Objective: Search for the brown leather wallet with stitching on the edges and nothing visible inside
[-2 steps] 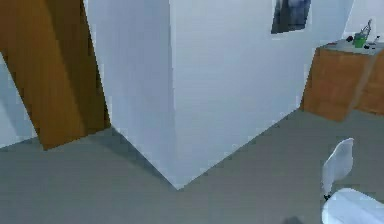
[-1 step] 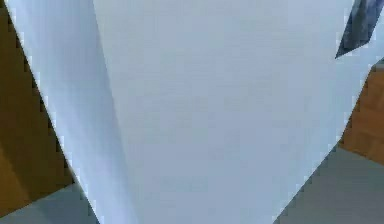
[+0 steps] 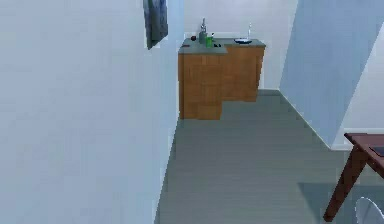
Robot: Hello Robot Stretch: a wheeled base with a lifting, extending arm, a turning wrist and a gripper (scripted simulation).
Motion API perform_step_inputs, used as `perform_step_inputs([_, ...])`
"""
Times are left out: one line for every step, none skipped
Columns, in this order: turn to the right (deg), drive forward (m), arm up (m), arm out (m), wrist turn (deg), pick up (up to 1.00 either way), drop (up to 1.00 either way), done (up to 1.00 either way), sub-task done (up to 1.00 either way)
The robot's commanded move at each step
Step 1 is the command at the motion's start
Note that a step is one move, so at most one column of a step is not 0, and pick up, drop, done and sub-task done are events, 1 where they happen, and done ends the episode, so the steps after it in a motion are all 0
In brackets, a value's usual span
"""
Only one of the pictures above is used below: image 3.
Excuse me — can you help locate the dark brown wooden table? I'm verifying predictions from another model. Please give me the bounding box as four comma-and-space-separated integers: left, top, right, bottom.
322, 132, 384, 223

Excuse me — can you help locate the grey framed wall picture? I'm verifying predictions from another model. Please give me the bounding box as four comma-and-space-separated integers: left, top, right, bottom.
143, 0, 169, 51

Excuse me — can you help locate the wooden cabinet with grey worktop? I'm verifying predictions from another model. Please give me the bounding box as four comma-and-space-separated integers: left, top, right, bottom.
177, 37, 267, 121

